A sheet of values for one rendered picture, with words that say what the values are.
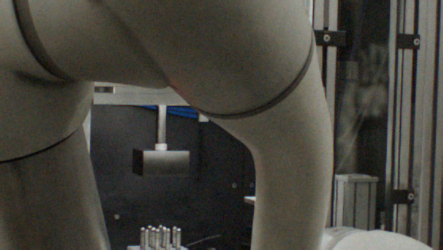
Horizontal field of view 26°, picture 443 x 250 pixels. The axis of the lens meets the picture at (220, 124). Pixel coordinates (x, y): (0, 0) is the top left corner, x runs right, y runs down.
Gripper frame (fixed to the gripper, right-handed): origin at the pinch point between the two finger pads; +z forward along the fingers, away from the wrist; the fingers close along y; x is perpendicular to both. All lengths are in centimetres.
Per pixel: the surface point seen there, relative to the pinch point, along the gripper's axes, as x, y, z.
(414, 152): -38.9, 9.1, 21.4
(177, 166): -2.2, 5.3, 39.3
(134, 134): -2, 9, 64
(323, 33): -20.3, 28.7, 21.0
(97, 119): 5, 12, 64
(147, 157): 3.4, 7.0, 39.3
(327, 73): -21.5, 22.2, 21.4
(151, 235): 1.1, -7.4, 43.1
